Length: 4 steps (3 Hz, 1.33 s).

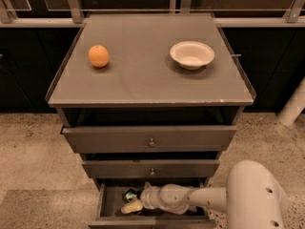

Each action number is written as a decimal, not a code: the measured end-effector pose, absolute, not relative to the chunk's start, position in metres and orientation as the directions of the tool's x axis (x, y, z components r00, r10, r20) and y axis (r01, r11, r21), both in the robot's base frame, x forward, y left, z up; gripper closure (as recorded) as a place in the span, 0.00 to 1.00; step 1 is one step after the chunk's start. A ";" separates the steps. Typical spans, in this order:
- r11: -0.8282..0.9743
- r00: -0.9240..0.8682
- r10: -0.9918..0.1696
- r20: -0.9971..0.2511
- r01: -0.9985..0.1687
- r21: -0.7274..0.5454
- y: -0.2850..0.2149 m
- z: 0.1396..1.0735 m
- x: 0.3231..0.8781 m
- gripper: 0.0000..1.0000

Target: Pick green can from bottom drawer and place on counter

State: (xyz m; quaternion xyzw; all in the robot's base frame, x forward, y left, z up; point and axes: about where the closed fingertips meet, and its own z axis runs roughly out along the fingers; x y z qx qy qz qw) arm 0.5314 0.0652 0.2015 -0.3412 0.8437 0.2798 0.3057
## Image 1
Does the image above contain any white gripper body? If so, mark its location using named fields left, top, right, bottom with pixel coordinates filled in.
left=140, top=186, right=164, bottom=210

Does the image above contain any crushed green can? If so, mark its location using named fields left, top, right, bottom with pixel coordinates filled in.
left=123, top=188, right=139, bottom=203

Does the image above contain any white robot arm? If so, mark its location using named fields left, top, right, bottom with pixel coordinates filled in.
left=121, top=160, right=290, bottom=229

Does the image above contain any middle grey drawer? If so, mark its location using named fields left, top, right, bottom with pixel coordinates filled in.
left=83, top=159, right=219, bottom=178

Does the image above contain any grey drawer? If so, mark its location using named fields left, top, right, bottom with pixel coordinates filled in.
left=83, top=159, right=219, bottom=178
left=62, top=125, right=236, bottom=154
left=89, top=181, right=215, bottom=229

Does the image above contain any bottom grey drawer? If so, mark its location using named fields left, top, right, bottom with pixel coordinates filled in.
left=89, top=181, right=215, bottom=229

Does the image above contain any top grey drawer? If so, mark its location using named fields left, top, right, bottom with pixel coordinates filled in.
left=62, top=125, right=236, bottom=154

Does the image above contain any grey drawer cabinet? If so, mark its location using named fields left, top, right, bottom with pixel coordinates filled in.
left=45, top=12, right=257, bottom=229

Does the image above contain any white paper bowl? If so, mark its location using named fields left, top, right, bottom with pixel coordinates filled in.
left=170, top=41, right=214, bottom=71

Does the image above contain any orange fruit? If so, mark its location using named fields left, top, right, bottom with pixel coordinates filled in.
left=89, top=45, right=109, bottom=68

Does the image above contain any metal window frame rail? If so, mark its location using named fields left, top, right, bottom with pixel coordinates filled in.
left=0, top=0, right=305, bottom=28

